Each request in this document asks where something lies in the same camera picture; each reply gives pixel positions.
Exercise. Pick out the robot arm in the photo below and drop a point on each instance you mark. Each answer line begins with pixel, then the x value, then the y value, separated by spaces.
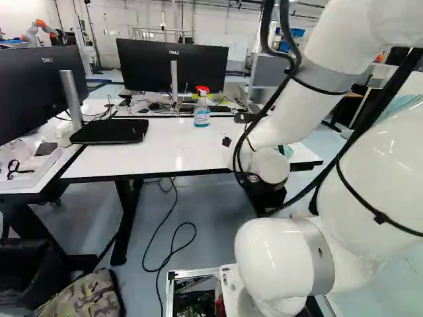
pixel 373 171

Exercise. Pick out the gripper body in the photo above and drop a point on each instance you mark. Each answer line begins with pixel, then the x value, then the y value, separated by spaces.
pixel 264 198

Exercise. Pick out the black laptop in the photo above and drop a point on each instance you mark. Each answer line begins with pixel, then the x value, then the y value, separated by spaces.
pixel 112 131

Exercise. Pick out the dark smartphone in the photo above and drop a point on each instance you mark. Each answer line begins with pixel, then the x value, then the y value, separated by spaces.
pixel 46 149

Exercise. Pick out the black monitor on silver pole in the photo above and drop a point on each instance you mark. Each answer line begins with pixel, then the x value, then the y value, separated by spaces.
pixel 155 66
pixel 29 86

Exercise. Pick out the black chair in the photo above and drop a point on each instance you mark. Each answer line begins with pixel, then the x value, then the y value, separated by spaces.
pixel 29 270

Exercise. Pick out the grey cabinet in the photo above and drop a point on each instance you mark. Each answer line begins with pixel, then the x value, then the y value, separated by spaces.
pixel 267 71

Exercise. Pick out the white table with black legs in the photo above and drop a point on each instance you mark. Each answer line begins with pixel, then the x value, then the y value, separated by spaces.
pixel 172 148

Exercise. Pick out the silver laptop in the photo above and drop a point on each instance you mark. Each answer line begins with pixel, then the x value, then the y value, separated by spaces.
pixel 246 99

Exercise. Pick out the white desk with black edge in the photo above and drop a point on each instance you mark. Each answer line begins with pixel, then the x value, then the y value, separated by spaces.
pixel 49 165

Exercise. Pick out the clear spray bottle red trigger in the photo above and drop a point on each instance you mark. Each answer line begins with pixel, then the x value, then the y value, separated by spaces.
pixel 202 114

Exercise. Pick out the small black clip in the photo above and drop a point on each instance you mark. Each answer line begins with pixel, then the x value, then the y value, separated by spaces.
pixel 226 141

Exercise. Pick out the camouflage backpack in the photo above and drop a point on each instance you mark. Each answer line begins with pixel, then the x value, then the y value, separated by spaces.
pixel 82 294

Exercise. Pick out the green towel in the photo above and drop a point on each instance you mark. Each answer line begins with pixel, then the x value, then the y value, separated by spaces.
pixel 288 152

